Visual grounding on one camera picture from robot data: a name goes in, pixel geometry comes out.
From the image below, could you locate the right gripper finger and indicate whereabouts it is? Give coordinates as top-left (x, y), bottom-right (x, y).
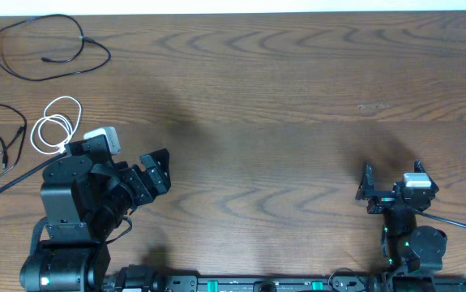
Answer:
top-left (413, 160), bottom-right (430, 180)
top-left (356, 163), bottom-right (375, 200)

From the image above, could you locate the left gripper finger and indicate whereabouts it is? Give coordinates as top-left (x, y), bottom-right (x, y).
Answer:
top-left (147, 162), bottom-right (171, 195)
top-left (140, 148), bottom-right (170, 170)

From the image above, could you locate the white usb cable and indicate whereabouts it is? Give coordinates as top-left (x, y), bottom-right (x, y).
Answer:
top-left (29, 96), bottom-right (83, 156)

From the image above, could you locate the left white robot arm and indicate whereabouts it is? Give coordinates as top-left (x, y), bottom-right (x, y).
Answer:
top-left (19, 135), bottom-right (171, 291)

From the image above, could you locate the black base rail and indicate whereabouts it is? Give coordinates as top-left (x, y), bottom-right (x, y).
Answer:
top-left (101, 273), bottom-right (466, 292)

